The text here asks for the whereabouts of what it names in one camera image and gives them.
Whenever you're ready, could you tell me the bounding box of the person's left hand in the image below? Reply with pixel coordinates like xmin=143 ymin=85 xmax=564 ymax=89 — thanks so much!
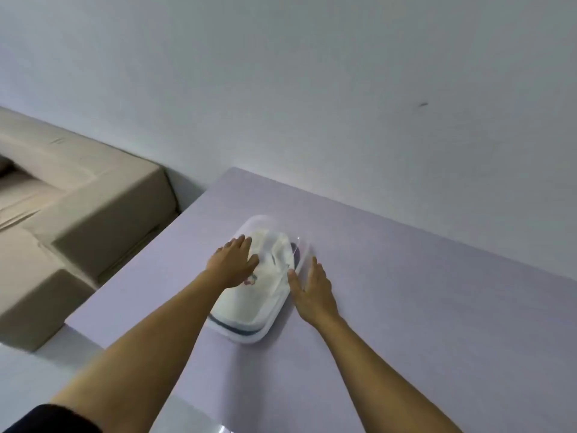
xmin=206 ymin=235 xmax=260 ymax=289

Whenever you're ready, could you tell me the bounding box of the person's right hand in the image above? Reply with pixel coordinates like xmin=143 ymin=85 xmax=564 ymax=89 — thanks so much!
xmin=287 ymin=256 xmax=341 ymax=325

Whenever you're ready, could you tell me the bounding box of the white cap with logo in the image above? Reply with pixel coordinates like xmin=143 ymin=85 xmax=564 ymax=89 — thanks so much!
xmin=212 ymin=229 xmax=296 ymax=332

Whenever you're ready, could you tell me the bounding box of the clear plastic lid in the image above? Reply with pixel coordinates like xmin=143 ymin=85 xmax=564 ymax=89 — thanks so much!
xmin=208 ymin=215 xmax=316 ymax=343

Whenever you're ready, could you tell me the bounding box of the clear plastic box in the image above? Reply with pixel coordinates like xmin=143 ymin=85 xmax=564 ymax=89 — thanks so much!
xmin=205 ymin=218 xmax=316 ymax=346

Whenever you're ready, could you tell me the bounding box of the person's right forearm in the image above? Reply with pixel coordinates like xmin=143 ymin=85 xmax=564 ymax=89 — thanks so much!
xmin=311 ymin=310 xmax=463 ymax=433

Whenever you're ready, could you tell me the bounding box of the person's left forearm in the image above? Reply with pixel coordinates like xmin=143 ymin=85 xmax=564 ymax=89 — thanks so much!
xmin=49 ymin=269 xmax=228 ymax=422

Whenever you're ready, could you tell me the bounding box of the person's black left sleeve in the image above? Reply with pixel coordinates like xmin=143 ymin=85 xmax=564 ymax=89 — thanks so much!
xmin=0 ymin=403 xmax=105 ymax=433

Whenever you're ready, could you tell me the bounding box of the beige sofa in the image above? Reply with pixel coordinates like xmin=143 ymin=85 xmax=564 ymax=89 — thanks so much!
xmin=0 ymin=106 xmax=181 ymax=352

